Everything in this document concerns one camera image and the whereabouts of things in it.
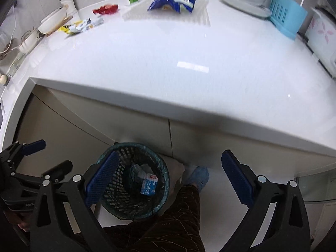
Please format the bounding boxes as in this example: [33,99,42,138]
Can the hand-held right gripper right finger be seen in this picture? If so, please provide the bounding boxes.
[221,150,311,252]

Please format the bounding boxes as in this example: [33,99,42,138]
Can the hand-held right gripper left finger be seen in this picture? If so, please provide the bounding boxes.
[30,151,120,252]

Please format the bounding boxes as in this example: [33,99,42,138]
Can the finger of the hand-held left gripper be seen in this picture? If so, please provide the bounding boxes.
[9,140,46,160]
[13,160,73,187]

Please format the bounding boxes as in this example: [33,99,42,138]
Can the white tissue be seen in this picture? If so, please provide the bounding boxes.
[130,163,150,187]

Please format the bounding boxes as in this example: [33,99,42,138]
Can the dark green mesh wastebasket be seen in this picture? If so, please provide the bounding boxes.
[96,142,171,221]

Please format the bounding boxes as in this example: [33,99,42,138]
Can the blue white milk carton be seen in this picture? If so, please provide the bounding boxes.
[140,173,158,196]

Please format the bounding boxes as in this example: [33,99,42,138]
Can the yellow snack wrapper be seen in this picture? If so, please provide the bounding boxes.
[58,22,79,35]

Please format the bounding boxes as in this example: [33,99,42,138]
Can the dark blue snack packet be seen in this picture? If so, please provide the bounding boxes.
[147,0,197,15]

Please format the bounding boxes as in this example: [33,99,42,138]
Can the person's left hand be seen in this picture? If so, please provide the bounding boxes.
[8,211,33,232]

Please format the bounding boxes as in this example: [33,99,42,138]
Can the blue slipper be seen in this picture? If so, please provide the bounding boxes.
[183,165,209,194]

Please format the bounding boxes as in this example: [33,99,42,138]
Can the white cabinet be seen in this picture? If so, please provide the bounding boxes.
[5,84,336,174]

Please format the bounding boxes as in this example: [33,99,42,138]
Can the person's leg brown pants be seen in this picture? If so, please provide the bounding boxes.
[104,184,206,252]

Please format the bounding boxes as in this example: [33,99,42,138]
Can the clear plastic container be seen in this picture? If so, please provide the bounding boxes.
[5,50,27,75]

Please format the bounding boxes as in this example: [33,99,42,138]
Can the glass panel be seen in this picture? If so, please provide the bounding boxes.
[296,168,336,203]

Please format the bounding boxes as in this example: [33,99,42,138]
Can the small white bowl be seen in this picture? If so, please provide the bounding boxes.
[18,30,40,54]

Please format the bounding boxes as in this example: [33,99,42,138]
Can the large white bowl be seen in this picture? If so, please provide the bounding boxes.
[37,8,68,34]

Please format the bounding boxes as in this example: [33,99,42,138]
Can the white striped wrapper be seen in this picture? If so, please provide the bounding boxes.
[76,17,105,32]

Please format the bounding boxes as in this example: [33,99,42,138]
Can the white utensil cup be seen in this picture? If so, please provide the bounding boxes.
[59,0,79,18]

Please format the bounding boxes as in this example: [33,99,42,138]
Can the white floral rice cooker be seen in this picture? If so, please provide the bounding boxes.
[304,6,336,78]

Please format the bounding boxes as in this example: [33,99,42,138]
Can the light blue utensil basket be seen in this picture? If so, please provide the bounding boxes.
[269,0,308,41]

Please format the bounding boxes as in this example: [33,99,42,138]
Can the white cable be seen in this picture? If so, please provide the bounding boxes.
[5,29,17,51]

